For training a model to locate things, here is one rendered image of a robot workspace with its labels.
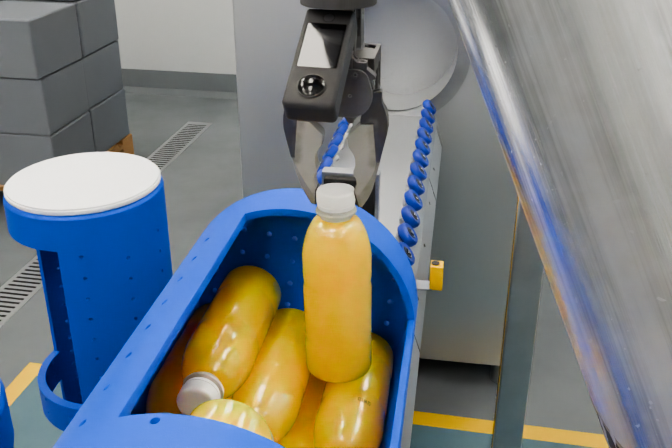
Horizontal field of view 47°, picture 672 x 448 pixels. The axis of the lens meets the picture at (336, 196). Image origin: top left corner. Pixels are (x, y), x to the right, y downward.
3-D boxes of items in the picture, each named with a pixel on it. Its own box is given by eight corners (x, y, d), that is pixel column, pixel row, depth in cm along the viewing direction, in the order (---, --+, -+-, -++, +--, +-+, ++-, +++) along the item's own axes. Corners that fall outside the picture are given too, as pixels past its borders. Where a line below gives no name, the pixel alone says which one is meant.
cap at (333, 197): (328, 220, 76) (328, 203, 75) (309, 206, 79) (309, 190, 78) (362, 211, 78) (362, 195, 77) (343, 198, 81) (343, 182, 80)
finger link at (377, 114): (395, 156, 76) (381, 69, 73) (394, 161, 75) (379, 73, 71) (348, 161, 77) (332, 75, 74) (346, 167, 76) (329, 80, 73)
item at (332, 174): (378, 248, 142) (380, 169, 135) (376, 259, 138) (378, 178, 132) (324, 244, 143) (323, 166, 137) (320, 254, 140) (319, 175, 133)
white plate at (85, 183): (91, 142, 161) (92, 147, 162) (-30, 187, 140) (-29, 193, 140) (191, 169, 147) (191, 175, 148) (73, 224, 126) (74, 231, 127)
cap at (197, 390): (176, 378, 75) (170, 390, 73) (212, 370, 74) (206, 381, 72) (193, 410, 76) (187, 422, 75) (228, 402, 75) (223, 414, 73)
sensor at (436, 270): (442, 283, 136) (444, 259, 134) (441, 292, 134) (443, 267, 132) (398, 280, 137) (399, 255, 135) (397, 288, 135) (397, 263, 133)
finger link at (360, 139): (393, 184, 82) (379, 101, 79) (387, 208, 77) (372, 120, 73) (364, 187, 83) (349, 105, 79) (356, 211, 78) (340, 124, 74)
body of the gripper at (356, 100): (383, 100, 80) (385, -20, 75) (373, 127, 73) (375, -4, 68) (310, 96, 82) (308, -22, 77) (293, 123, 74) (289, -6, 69)
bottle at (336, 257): (326, 390, 81) (321, 227, 74) (295, 356, 87) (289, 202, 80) (383, 369, 84) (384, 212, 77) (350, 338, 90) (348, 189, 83)
